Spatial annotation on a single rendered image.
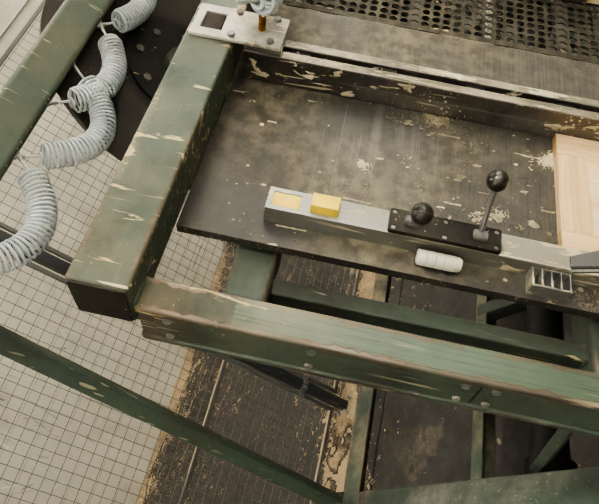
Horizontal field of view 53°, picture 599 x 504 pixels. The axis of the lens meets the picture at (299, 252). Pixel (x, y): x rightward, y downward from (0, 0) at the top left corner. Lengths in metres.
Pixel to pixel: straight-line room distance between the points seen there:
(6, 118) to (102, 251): 0.66
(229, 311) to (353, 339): 0.20
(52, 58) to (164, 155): 0.69
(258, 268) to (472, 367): 0.40
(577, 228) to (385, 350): 0.48
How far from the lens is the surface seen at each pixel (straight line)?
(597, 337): 1.20
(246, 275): 1.08
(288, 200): 1.09
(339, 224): 1.07
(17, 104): 1.59
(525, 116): 1.37
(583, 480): 1.55
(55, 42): 1.74
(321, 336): 0.94
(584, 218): 1.27
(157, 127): 1.13
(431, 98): 1.33
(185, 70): 1.24
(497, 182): 1.06
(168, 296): 0.97
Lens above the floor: 2.05
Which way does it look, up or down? 24 degrees down
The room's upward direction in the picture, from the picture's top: 59 degrees counter-clockwise
